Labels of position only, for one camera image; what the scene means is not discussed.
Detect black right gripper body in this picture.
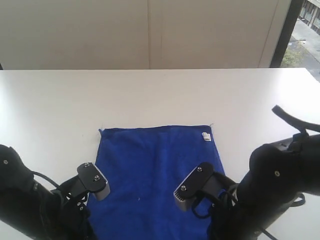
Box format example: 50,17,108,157
208,190,268,240

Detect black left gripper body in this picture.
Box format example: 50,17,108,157
49,192,97,240

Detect blue terry towel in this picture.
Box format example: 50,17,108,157
87,125,224,240

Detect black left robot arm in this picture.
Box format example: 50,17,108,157
0,145,97,240

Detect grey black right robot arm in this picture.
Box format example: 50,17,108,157
207,134,320,240

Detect white towel label tag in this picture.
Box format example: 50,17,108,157
201,132,212,142

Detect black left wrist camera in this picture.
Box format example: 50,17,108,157
58,162,111,202

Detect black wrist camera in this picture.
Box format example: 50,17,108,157
173,162,237,212
58,162,111,202

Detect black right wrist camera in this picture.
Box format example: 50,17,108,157
173,162,237,212

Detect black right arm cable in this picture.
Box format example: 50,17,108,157
191,104,320,240

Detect dark window frame post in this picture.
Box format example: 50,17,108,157
269,0,304,68

